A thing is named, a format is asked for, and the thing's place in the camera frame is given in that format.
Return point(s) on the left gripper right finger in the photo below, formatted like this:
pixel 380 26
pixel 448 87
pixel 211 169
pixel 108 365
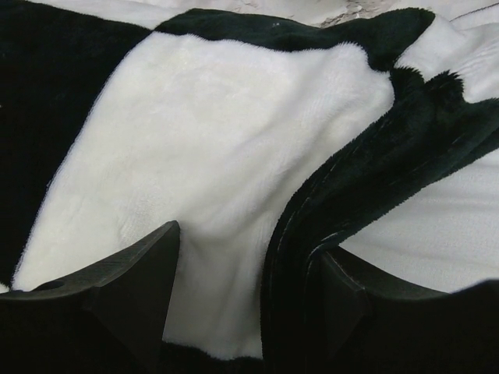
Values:
pixel 378 323

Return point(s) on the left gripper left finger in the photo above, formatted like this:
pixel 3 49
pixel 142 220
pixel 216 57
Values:
pixel 108 317

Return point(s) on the black white checkered pillowcase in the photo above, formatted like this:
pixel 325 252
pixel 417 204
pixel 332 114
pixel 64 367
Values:
pixel 269 142

